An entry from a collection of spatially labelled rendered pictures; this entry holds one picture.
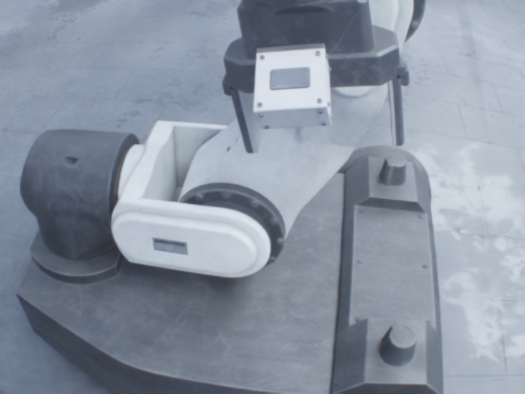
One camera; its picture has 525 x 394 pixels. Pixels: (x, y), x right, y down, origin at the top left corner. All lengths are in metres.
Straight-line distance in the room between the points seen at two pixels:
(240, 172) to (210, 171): 0.04
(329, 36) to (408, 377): 0.45
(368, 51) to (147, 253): 0.46
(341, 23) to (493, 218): 0.98
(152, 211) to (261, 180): 0.13
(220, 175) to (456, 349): 0.54
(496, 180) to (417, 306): 0.67
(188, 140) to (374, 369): 0.41
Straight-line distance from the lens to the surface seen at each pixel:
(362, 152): 1.04
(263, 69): 0.35
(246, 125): 0.42
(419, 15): 0.55
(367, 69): 0.37
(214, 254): 0.71
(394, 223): 0.90
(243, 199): 0.68
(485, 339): 1.04
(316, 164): 0.66
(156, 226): 0.70
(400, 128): 0.41
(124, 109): 1.53
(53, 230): 0.82
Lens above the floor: 0.79
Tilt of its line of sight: 40 degrees down
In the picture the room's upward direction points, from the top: 4 degrees clockwise
